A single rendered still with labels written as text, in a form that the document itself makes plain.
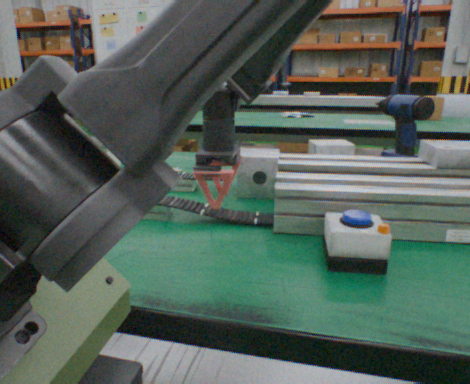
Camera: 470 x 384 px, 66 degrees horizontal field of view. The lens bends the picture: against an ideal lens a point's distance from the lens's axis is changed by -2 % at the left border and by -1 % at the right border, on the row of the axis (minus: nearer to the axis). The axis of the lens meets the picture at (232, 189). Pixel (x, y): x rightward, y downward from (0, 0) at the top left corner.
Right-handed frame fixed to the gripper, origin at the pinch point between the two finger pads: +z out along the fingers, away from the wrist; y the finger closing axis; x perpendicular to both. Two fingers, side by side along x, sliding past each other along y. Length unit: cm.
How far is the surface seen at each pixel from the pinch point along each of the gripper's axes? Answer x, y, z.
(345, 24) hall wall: -154, 1039, -174
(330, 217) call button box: -19.0, -11.8, -1.7
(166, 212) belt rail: 9.8, -1.9, 2.9
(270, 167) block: -8.7, 13.7, -3.0
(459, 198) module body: -39.4, -5.2, -3.6
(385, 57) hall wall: -266, 1031, -88
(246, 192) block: -3.6, 13.7, 2.9
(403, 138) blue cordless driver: -42, 36, -7
